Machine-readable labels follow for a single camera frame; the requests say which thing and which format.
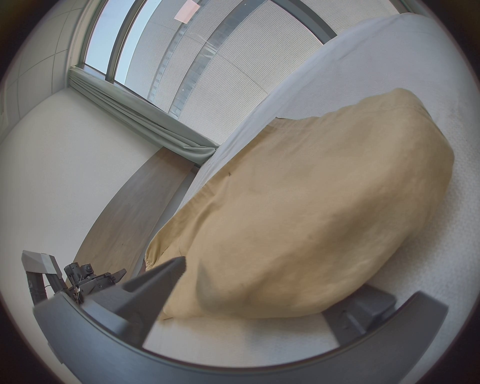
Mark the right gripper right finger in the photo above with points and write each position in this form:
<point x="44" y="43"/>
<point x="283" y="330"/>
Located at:
<point x="356" y="315"/>

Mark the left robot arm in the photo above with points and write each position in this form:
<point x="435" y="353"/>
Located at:
<point x="39" y="262"/>

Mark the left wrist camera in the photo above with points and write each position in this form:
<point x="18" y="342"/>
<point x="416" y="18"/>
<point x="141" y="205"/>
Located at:
<point x="84" y="270"/>

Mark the bed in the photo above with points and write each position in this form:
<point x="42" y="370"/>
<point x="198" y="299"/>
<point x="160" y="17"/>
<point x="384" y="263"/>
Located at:
<point x="375" y="56"/>

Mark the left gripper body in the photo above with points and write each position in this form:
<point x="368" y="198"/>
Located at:
<point x="93" y="283"/>

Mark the grey-green curtain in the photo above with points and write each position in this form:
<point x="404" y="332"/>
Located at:
<point x="150" y="116"/>

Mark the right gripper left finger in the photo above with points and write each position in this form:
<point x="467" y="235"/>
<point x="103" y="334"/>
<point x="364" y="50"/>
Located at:
<point x="150" y="292"/>

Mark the tan shorts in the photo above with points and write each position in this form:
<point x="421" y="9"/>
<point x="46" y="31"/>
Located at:
<point x="300" y="206"/>

